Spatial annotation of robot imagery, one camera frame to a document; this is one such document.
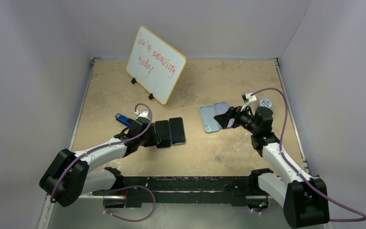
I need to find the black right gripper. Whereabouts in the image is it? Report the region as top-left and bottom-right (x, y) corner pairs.
(214, 103), (259, 134)

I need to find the lilac phone case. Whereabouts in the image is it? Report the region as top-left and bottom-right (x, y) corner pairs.
(213, 102), (234, 128)

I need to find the light blue phone case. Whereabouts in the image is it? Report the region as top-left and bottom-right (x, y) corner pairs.
(199, 105), (220, 134)

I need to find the black smartphone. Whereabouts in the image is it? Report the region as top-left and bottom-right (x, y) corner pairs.
(169, 117), (186, 145)

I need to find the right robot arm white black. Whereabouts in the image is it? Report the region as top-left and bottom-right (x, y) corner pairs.
(214, 106), (330, 229)

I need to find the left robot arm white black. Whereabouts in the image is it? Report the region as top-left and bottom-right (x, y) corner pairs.
(39, 116), (159, 207)

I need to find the yellow framed whiteboard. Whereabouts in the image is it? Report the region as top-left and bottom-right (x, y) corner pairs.
(126, 26), (187, 105)

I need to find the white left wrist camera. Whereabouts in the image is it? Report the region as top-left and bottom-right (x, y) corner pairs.
(134, 110), (152, 120)

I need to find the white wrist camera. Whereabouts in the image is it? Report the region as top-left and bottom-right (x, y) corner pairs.
(134, 110), (152, 120)
(241, 92), (257, 111)

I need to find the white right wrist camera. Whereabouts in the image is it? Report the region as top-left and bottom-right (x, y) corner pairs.
(241, 92), (257, 111)

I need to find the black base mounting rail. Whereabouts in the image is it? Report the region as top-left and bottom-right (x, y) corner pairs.
(92, 176), (280, 209)

